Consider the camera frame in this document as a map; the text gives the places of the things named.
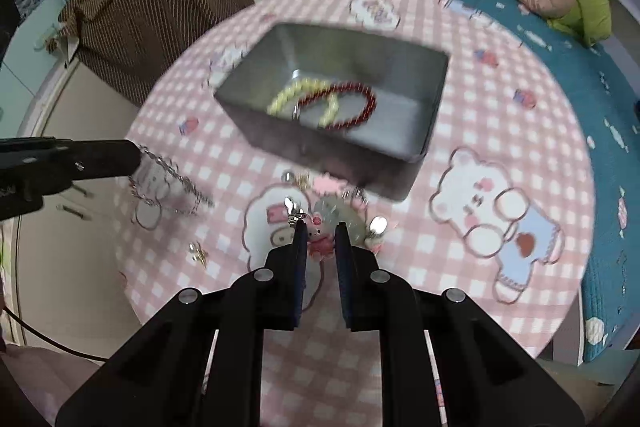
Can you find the small silver earring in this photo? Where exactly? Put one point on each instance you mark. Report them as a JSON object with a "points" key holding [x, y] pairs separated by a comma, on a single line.
{"points": [[291, 177], [357, 194]]}

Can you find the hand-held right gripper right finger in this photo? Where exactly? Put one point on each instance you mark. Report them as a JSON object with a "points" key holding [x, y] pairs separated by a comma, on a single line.
{"points": [[344, 277]]}

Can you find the white cabinet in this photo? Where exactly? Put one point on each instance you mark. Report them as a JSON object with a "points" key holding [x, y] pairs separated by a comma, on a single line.
{"points": [[55, 267]]}

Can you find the pink checked cartoon tablecloth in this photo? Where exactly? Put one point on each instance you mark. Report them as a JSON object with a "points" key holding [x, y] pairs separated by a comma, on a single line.
{"points": [[475, 122]]}

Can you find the teal printed bed mattress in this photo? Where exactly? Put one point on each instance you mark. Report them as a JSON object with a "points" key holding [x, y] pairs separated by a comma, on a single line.
{"points": [[565, 57]]}

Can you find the brown dotted cloth cover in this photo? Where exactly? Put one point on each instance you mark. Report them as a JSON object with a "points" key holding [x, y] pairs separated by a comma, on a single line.
{"points": [[150, 12]]}

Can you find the grey metal tin box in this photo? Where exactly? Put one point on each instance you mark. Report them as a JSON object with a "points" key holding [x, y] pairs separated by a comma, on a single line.
{"points": [[320, 142]]}

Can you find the silver round pendant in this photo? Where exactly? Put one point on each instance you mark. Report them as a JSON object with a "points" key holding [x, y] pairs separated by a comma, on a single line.
{"points": [[378, 224]]}

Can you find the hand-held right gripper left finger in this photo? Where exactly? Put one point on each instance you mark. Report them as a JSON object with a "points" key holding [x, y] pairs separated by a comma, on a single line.
{"points": [[300, 272]]}

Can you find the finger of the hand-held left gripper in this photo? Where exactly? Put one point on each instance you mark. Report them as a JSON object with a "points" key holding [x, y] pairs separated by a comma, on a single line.
{"points": [[100, 161]]}

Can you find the small gold earring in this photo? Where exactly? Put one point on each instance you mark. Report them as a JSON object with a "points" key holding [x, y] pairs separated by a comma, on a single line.
{"points": [[198, 252]]}

